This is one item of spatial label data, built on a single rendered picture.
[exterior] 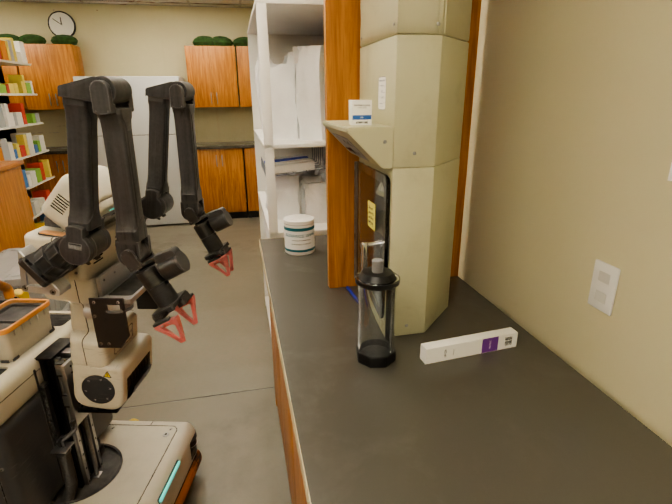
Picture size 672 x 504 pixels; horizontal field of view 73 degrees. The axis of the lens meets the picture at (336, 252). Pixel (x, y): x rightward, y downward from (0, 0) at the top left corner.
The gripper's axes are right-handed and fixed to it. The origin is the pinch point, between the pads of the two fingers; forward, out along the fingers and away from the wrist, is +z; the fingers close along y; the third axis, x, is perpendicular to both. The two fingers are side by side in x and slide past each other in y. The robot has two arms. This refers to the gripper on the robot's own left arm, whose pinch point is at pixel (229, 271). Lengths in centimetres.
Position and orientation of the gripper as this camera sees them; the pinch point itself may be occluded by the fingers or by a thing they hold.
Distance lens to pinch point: 165.5
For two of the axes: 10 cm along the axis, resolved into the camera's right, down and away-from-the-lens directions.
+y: 0.5, -3.3, 9.4
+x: -9.0, 4.0, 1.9
